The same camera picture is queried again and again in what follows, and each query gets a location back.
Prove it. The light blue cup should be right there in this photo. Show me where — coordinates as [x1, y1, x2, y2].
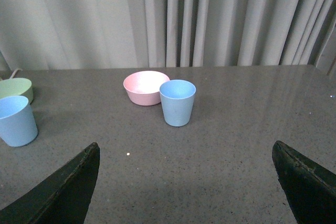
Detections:
[1, 95, 38, 147]
[160, 80, 196, 127]

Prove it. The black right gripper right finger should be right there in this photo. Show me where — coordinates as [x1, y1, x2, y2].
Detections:
[272, 141, 335, 223]

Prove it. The pink bowl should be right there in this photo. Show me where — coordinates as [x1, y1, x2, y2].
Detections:
[123, 70, 170, 106]

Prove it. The grey curtain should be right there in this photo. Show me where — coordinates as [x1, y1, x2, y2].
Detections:
[1, 0, 335, 70]

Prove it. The white cable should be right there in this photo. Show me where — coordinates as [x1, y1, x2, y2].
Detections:
[9, 68, 24, 79]

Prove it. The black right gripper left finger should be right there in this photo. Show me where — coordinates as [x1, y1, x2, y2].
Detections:
[1, 143, 100, 223]

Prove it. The green bowl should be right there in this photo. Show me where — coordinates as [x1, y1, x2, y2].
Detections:
[0, 78, 34, 104]

